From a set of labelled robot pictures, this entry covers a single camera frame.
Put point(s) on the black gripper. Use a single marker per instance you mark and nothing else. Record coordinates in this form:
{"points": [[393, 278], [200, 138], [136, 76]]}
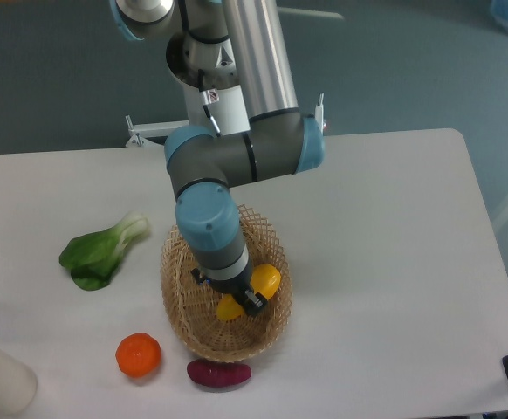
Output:
{"points": [[239, 288]]}

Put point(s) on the yellow mango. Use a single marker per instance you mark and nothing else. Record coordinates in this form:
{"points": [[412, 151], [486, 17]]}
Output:
{"points": [[265, 279]]}

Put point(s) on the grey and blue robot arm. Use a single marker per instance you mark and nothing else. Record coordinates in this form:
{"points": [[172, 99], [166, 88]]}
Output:
{"points": [[204, 166]]}

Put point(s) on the woven wicker basket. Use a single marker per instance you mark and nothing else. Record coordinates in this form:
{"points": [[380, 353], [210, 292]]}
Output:
{"points": [[191, 308]]}

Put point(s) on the purple sweet potato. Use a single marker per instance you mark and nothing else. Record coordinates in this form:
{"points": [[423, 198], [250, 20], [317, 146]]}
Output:
{"points": [[212, 374]]}

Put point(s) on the orange pumpkin toy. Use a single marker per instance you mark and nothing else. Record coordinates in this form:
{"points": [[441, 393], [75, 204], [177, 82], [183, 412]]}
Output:
{"points": [[138, 355]]}

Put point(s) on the green bok choy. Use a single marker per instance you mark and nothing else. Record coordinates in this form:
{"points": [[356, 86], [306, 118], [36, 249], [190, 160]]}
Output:
{"points": [[93, 259]]}

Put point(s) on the cream white bottle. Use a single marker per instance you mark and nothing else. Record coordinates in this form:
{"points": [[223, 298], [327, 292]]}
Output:
{"points": [[18, 385]]}

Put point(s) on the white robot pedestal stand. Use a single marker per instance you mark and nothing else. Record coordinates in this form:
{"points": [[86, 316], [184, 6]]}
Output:
{"points": [[227, 82]]}

